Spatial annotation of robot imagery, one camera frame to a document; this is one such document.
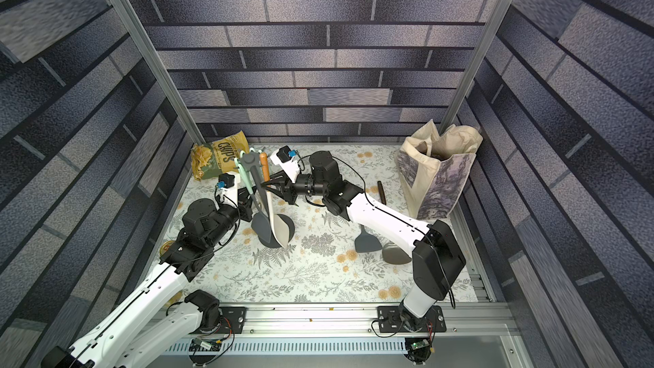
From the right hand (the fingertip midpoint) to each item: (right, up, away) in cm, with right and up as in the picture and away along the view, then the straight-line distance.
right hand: (262, 181), depth 69 cm
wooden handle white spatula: (+2, -16, +14) cm, 21 cm away
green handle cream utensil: (-3, 0, -4) cm, 5 cm away
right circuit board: (+45, -49, +3) cm, 67 cm away
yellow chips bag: (-31, +7, +34) cm, 47 cm away
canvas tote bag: (+52, +4, +8) cm, 53 cm away
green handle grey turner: (+32, -23, +18) cm, 43 cm away
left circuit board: (-18, -47, +1) cm, 50 cm away
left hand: (-3, -2, +4) cm, 5 cm away
